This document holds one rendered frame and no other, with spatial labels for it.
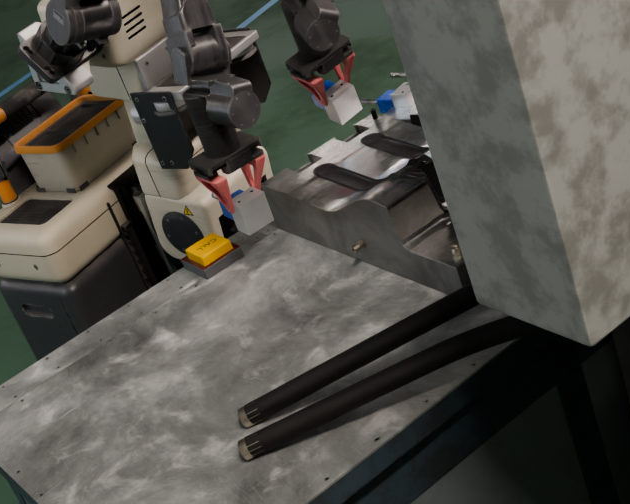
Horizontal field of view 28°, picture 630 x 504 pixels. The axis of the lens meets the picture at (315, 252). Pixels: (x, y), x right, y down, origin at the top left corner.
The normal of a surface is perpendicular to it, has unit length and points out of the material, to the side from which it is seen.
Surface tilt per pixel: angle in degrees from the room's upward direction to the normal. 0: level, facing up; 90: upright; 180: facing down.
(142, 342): 0
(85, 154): 92
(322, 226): 90
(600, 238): 90
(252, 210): 92
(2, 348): 0
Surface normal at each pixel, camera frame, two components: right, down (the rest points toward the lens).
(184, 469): -0.32, -0.83
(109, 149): 0.80, 0.07
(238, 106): 0.65, 0.18
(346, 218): -0.76, 0.52
